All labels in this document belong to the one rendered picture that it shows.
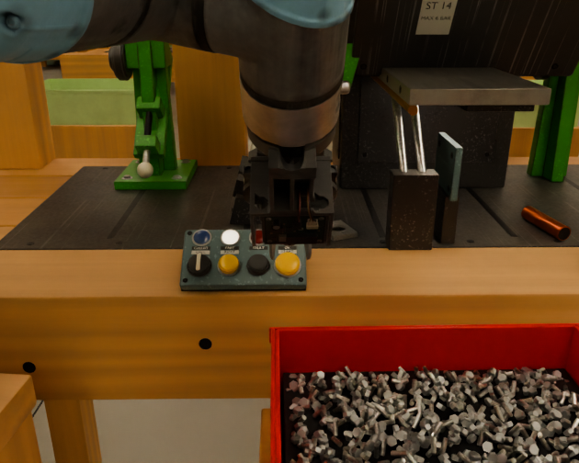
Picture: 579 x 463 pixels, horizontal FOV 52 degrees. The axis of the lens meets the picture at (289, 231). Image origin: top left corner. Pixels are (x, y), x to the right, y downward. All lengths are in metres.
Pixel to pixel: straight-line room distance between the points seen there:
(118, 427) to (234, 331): 1.27
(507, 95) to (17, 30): 0.56
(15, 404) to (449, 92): 0.57
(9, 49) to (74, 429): 1.46
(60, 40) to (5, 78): 1.05
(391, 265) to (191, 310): 0.26
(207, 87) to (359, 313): 0.68
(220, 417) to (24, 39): 1.73
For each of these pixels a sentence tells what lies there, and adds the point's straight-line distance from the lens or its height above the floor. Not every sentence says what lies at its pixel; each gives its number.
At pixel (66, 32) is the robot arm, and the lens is 0.30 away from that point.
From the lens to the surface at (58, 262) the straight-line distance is 0.84.
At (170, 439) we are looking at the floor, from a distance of 1.89.
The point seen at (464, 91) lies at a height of 1.13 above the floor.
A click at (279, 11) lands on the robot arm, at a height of 1.22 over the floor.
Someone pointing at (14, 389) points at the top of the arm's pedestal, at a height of 0.85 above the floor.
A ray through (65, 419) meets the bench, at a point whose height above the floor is 0.22.
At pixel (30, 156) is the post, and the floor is 0.91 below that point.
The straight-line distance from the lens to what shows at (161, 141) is 1.09.
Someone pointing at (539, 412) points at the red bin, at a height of 0.88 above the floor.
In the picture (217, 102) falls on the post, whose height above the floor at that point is 1.02.
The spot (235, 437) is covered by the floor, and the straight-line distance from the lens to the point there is 1.87.
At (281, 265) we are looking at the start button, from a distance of 0.69.
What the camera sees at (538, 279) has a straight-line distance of 0.80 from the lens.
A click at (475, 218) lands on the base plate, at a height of 0.90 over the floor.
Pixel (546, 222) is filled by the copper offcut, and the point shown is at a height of 0.92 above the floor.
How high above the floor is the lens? 1.23
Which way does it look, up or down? 22 degrees down
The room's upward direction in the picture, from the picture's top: straight up
